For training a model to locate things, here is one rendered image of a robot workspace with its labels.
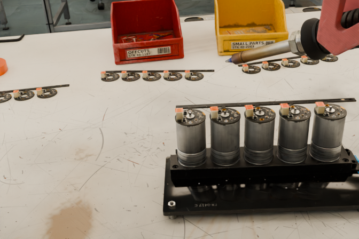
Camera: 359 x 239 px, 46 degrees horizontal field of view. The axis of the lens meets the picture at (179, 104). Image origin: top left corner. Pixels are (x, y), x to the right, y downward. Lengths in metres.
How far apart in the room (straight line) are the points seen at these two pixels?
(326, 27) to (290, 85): 0.30
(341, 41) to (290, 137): 0.13
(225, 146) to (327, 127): 0.08
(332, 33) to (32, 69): 0.48
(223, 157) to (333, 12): 0.17
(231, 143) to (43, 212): 0.16
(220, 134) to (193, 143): 0.02
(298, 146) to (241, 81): 0.20
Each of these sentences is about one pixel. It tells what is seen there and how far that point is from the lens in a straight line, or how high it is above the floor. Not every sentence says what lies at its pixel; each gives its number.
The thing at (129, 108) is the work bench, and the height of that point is 0.75.
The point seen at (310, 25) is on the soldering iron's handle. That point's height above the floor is 0.91.
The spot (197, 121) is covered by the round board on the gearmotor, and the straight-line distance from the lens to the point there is 0.34.
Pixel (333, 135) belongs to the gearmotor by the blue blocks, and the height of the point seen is 0.80.
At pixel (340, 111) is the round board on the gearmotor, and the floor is 0.81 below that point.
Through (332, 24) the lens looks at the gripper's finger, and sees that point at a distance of 0.24.
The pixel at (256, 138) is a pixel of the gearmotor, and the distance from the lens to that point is 0.35.
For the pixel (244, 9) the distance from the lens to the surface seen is 0.72.
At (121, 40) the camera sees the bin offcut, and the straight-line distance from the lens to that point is 0.70.
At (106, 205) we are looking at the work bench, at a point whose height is 0.75.
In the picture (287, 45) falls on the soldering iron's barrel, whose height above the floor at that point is 0.89.
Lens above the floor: 0.99
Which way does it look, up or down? 29 degrees down
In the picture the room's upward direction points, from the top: 4 degrees counter-clockwise
